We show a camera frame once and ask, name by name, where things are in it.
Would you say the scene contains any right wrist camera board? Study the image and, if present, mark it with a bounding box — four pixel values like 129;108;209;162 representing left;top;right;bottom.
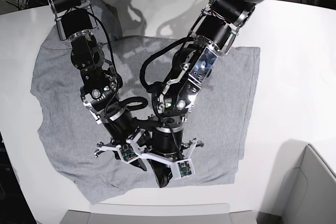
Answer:
119;144;139;164

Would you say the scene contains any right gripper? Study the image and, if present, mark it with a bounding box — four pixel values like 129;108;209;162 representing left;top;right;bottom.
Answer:
94;112;150;172

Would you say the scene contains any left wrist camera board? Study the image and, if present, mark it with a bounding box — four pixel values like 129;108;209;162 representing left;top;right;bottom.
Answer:
171;158;195;180

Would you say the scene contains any grey T-shirt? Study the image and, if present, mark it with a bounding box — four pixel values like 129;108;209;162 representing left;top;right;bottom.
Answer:
30;0;260;204

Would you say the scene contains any grey bin at bottom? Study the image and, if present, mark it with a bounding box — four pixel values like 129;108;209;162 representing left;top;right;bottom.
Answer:
61;204;257;223

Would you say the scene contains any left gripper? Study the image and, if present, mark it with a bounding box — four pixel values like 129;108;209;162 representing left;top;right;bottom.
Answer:
133;123;204;188

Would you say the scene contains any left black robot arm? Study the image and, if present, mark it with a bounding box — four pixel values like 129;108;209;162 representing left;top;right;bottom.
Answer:
132;0;264;187

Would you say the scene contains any grey bin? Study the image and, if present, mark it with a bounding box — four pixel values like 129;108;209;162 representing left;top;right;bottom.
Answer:
61;204;257;223
272;145;335;223

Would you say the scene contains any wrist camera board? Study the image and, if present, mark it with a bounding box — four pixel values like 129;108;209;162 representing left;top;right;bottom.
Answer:
119;144;139;164
171;158;195;180

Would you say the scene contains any grey bin at right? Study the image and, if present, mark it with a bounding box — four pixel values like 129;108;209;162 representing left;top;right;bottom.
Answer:
272;145;335;223

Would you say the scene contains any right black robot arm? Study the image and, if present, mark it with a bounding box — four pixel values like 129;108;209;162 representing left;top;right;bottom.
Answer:
47;0;149;170

